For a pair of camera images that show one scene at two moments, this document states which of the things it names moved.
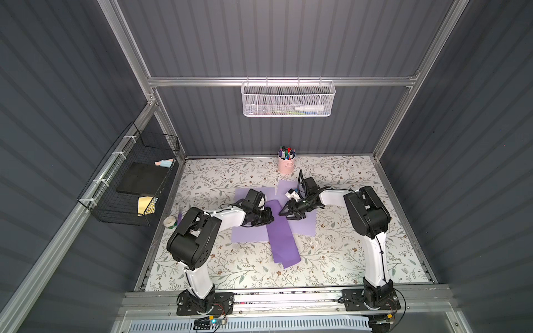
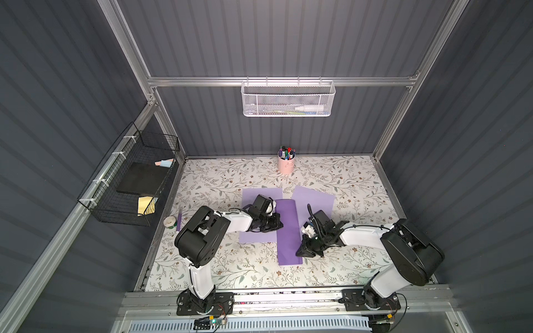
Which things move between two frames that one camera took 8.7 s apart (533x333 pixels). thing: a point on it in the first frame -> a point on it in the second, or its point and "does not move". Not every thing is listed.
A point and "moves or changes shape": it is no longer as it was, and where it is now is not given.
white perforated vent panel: x=250 y=324 does not move
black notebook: x=143 y=178 does not move
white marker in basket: x=310 y=108 does not move
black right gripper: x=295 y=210 -> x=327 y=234
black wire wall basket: x=125 y=187 does not move
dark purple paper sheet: x=284 y=245 moves or changes shape
